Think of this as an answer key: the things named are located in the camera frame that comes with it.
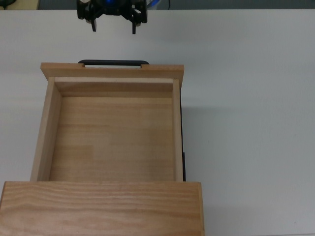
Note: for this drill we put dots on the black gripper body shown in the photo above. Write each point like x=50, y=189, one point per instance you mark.
x=113, y=7

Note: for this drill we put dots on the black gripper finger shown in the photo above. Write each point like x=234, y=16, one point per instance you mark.
x=137, y=14
x=86, y=12

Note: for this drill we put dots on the black metal drawer slide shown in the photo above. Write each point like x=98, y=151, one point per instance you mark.
x=183, y=147

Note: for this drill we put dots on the wooden drawer cabinet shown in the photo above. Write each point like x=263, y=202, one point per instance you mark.
x=98, y=211

